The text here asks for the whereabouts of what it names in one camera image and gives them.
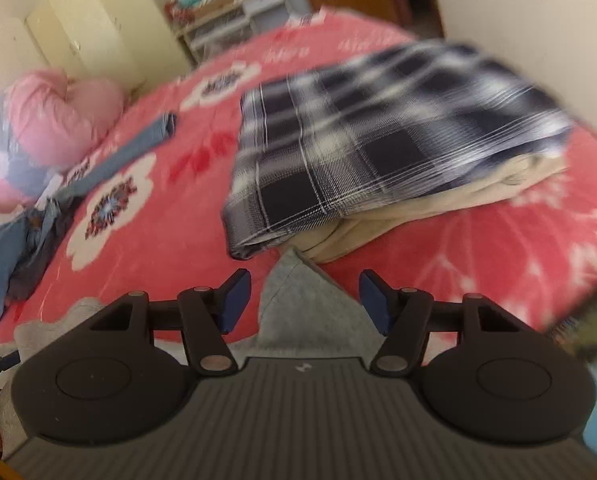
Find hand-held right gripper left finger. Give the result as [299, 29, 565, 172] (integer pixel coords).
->
[91, 269, 253, 377]

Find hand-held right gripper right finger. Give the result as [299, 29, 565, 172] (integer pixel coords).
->
[358, 269, 522, 377]

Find grey sweater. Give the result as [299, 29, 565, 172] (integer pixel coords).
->
[0, 247, 395, 461]

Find navy white plaid shirt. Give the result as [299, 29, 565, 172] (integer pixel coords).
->
[222, 40, 577, 262]

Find beige folded garment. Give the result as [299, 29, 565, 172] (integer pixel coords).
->
[292, 152, 572, 264]

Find red floral blanket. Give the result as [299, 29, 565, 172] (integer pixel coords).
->
[0, 7, 597, 358]

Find dark grey garment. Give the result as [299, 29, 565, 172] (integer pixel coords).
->
[7, 199, 70, 302]

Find blue jeans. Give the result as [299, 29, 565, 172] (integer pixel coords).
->
[0, 112, 178, 330]

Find olive cloth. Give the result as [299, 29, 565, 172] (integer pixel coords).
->
[542, 280, 597, 367]

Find pink floral quilt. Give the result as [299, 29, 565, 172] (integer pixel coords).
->
[0, 70, 128, 212]

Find white shelf unit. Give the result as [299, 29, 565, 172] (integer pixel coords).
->
[170, 0, 300, 63]

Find cream wardrobe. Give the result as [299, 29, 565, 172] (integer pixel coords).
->
[25, 0, 195, 93]

